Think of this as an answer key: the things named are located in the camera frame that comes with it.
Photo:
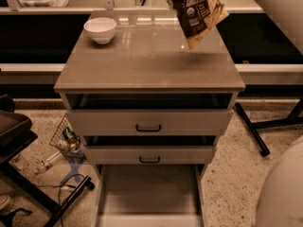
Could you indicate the brown chip bag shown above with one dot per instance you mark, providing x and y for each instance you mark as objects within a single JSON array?
[{"x": 197, "y": 17}]

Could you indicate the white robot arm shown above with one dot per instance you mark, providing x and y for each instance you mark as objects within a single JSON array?
[{"x": 280, "y": 202}]

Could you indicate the grey drawer cabinet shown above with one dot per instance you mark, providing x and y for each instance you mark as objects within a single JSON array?
[{"x": 148, "y": 66}]

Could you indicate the top grey drawer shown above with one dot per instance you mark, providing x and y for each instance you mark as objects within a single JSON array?
[{"x": 149, "y": 122}]

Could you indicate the middle grey drawer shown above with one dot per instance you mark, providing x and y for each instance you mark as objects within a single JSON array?
[{"x": 162, "y": 155}]

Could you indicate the open bottom grey drawer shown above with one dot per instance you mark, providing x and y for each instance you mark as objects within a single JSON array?
[{"x": 150, "y": 196}]

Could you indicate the white ceramic bowl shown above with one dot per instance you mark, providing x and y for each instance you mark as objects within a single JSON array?
[{"x": 101, "y": 30}]

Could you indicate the blue tape cross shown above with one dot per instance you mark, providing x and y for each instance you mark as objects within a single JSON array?
[{"x": 75, "y": 164}]

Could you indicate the black table leg right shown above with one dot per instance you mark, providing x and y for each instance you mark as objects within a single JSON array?
[{"x": 263, "y": 150}]

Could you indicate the clear plastic bottle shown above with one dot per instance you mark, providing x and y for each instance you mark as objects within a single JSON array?
[{"x": 46, "y": 164}]

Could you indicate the dark tray left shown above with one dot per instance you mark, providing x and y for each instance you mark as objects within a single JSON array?
[{"x": 11, "y": 126}]

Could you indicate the black stand base left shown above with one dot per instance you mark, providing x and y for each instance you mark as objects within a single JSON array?
[{"x": 57, "y": 209}]

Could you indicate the wire mesh basket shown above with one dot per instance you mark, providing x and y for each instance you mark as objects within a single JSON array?
[{"x": 66, "y": 141}]

